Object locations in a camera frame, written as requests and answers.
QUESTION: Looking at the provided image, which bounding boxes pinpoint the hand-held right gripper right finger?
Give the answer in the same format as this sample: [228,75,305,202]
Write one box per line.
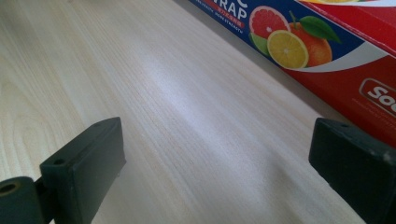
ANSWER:
[308,117,396,224]

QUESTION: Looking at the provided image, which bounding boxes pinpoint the red and blue wrap box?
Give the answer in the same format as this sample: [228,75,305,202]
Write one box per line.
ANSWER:
[188,0,396,148]

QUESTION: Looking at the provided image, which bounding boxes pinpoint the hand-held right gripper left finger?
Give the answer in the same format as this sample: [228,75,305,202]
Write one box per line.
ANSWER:
[39,117,127,224]

